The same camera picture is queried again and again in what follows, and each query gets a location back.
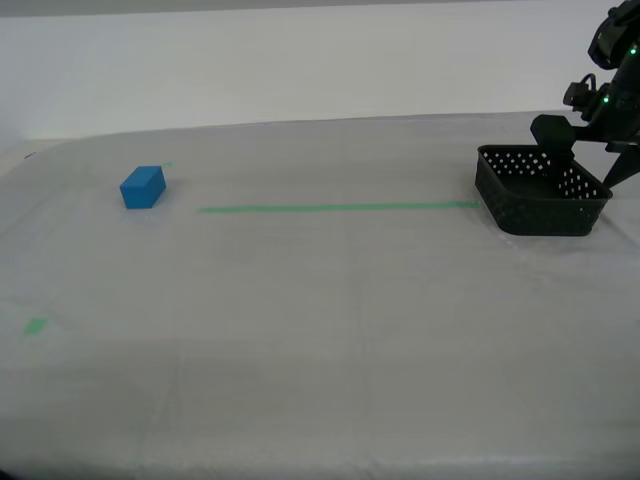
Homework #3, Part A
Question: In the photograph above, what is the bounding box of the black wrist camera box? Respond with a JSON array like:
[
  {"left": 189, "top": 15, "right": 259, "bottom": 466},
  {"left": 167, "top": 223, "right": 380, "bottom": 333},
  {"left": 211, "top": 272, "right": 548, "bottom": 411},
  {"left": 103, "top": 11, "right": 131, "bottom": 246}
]
[{"left": 563, "top": 73, "right": 601, "bottom": 121}]

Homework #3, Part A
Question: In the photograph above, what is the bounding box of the black perforated plastic basket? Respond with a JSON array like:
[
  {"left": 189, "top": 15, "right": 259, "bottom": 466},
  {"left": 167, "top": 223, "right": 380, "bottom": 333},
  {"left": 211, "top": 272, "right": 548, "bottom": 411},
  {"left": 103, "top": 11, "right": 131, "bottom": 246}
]
[{"left": 474, "top": 144, "right": 614, "bottom": 238}]

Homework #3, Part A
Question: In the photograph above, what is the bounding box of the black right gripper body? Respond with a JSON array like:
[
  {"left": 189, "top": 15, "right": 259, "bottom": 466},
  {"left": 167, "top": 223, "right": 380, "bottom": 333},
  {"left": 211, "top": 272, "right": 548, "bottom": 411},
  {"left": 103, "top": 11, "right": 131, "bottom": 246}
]
[{"left": 573, "top": 87, "right": 640, "bottom": 152}]

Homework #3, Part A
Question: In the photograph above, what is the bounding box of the long green tape strip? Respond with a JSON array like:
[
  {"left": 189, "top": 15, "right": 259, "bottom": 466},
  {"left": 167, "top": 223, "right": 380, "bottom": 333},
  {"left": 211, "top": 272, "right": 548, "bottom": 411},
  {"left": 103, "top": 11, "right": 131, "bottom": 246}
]
[{"left": 196, "top": 200, "right": 482, "bottom": 215}]

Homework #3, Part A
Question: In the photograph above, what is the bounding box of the white woven table cloth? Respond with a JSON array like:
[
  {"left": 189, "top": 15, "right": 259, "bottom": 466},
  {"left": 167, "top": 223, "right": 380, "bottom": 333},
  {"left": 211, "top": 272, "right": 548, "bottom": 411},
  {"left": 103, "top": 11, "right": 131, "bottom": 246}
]
[{"left": 0, "top": 112, "right": 640, "bottom": 480}]

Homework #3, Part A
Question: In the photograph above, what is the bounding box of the blue rectangular block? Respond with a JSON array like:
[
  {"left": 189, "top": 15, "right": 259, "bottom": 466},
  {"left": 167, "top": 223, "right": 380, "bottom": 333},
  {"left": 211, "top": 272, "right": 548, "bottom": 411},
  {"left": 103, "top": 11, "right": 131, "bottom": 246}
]
[{"left": 119, "top": 165, "right": 168, "bottom": 211}]

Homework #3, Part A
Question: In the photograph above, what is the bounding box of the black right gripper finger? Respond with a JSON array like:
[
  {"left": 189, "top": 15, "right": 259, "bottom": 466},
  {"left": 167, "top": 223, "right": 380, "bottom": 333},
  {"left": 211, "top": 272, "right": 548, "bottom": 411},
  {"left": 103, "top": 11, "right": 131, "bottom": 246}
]
[
  {"left": 601, "top": 143, "right": 640, "bottom": 189},
  {"left": 529, "top": 114, "right": 577, "bottom": 162}
]

